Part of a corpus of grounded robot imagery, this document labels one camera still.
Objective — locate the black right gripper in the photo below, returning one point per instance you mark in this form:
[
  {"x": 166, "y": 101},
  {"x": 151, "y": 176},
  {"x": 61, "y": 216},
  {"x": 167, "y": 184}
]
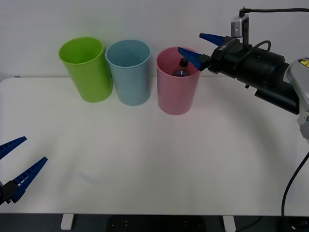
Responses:
[{"x": 228, "y": 58}]

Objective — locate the white table leg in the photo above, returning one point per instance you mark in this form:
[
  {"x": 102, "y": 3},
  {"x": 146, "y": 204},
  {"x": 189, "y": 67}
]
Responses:
[
  {"x": 228, "y": 223},
  {"x": 66, "y": 221}
]

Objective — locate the green plastic bin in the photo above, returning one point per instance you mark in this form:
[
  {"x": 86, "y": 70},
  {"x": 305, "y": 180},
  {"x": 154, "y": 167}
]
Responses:
[{"x": 87, "y": 79}]

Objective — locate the pale blue plastic bin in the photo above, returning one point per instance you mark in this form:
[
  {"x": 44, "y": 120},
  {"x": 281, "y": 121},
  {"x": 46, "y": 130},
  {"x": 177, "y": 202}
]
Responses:
[{"x": 131, "y": 87}]

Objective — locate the pink plastic bin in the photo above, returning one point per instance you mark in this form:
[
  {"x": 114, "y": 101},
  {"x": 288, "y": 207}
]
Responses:
[{"x": 175, "y": 96}]

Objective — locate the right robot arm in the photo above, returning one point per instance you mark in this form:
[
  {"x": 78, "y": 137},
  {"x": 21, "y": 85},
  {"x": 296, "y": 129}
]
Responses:
[{"x": 270, "y": 72}]

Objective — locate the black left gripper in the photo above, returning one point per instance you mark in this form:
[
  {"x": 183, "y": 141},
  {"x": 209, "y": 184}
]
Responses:
[{"x": 1, "y": 197}]

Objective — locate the dark plastic bottle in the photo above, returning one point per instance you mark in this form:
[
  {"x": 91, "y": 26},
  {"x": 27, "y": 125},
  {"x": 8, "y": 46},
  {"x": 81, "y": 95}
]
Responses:
[{"x": 181, "y": 71}]

